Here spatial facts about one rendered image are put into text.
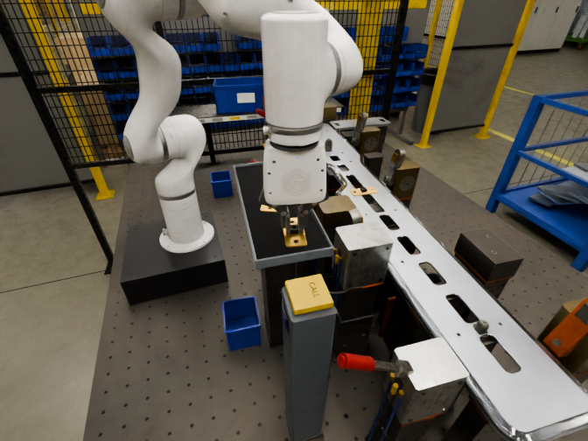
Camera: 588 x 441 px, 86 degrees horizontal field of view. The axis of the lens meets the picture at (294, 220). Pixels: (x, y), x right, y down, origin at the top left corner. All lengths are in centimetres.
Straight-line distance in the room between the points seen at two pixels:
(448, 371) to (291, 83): 47
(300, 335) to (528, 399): 38
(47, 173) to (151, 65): 261
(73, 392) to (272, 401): 126
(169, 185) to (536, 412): 99
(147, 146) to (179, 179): 15
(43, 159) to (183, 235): 232
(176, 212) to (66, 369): 120
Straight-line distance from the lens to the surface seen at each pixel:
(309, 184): 50
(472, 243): 88
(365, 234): 68
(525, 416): 67
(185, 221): 111
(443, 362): 58
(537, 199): 308
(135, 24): 80
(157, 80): 88
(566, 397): 72
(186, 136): 101
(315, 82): 44
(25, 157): 337
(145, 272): 111
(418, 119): 460
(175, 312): 111
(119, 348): 109
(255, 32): 56
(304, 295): 48
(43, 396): 204
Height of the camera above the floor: 152
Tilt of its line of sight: 36 degrees down
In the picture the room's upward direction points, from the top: straight up
